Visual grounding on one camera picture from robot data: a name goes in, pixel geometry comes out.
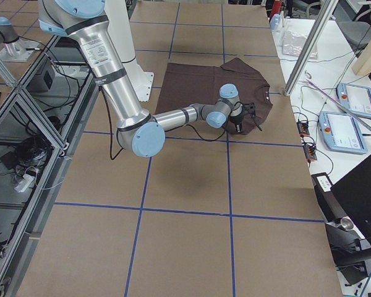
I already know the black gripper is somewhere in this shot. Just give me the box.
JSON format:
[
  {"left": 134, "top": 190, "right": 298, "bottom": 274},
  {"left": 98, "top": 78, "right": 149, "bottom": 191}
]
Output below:
[{"left": 229, "top": 104, "right": 244, "bottom": 133}]

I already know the brown t-shirt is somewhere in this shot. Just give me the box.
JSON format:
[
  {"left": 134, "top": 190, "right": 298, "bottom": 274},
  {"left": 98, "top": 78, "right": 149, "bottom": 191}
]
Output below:
[{"left": 155, "top": 58, "right": 273, "bottom": 135}]

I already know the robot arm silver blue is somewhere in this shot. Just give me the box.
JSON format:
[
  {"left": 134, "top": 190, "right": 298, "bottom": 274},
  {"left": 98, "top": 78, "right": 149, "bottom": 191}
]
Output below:
[
  {"left": 0, "top": 17, "right": 40, "bottom": 62},
  {"left": 38, "top": 1, "right": 243, "bottom": 158}
]

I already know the brown paper table cover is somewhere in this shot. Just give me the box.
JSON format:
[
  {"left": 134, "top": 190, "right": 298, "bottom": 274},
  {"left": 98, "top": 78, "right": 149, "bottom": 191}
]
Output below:
[{"left": 17, "top": 2, "right": 342, "bottom": 296}]

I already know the clear plastic bag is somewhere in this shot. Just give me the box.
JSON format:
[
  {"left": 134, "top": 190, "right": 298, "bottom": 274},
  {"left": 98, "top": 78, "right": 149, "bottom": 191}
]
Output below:
[{"left": 282, "top": 30, "right": 308, "bottom": 56}]

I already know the near blue teach pendant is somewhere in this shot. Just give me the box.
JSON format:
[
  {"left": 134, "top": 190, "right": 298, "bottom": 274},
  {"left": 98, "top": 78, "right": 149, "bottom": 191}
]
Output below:
[{"left": 318, "top": 111, "right": 368, "bottom": 155}]

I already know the blue teach pendant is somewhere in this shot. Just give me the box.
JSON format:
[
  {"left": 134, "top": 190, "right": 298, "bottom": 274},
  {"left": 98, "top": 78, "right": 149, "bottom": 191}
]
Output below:
[
  {"left": 336, "top": 83, "right": 371, "bottom": 119},
  {"left": 318, "top": 111, "right": 368, "bottom": 155}
]

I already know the far blue teach pendant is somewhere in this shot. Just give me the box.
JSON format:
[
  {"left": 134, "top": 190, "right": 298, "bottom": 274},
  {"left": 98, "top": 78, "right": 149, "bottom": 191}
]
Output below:
[{"left": 336, "top": 83, "right": 371, "bottom": 119}]

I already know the red cylinder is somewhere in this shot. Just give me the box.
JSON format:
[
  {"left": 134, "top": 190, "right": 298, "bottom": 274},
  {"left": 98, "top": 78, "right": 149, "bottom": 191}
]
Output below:
[{"left": 271, "top": 0, "right": 282, "bottom": 15}]

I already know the black laptop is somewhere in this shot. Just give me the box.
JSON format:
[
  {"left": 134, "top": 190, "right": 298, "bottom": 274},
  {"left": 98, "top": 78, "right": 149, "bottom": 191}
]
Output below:
[{"left": 331, "top": 154, "right": 371, "bottom": 244}]

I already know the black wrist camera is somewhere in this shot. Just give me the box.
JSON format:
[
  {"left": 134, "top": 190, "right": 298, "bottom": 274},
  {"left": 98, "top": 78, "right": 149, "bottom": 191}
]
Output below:
[{"left": 242, "top": 103, "right": 256, "bottom": 118}]

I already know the aluminium frame post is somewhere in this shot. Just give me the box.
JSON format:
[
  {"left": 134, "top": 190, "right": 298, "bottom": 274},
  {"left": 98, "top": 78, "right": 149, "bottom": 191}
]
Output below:
[{"left": 284, "top": 0, "right": 339, "bottom": 96}]

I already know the black camera cable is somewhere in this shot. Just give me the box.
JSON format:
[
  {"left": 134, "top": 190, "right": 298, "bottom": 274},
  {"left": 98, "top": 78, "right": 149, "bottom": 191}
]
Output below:
[{"left": 98, "top": 83, "right": 263, "bottom": 161}]

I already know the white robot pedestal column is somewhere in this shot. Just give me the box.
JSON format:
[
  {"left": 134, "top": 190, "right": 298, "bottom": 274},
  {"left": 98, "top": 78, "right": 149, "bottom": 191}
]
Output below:
[{"left": 104, "top": 0, "right": 154, "bottom": 102}]

